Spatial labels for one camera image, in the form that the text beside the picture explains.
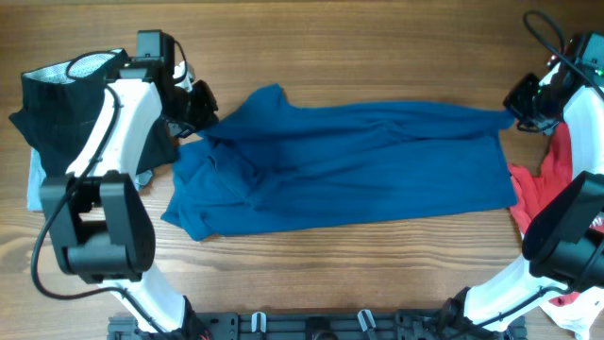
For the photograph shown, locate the blue t-shirt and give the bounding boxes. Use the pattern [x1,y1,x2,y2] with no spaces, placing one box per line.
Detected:
[162,85,516,241]

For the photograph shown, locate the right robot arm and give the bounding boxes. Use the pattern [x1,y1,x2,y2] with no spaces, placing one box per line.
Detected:
[435,31,603,339]

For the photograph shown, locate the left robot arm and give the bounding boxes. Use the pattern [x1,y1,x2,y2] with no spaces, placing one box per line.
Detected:
[30,30,218,339]

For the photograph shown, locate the red printed t-shirt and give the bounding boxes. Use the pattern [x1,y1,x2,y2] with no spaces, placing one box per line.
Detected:
[508,121,604,340]

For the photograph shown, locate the black folded shorts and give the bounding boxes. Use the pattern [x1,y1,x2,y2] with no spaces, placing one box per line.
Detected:
[9,49,177,178]

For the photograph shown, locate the light grey folded garment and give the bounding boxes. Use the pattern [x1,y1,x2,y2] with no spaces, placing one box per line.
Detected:
[26,148,154,212]

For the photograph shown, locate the right black cable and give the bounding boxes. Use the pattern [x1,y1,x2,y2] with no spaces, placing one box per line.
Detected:
[522,8,604,100]

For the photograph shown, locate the black cable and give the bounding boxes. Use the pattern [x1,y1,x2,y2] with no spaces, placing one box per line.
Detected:
[522,8,604,100]
[29,49,174,340]

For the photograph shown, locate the left black cable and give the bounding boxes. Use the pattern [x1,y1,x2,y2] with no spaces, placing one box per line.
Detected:
[29,49,174,340]

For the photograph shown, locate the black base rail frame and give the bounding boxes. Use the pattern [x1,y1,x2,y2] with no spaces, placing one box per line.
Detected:
[107,309,528,340]

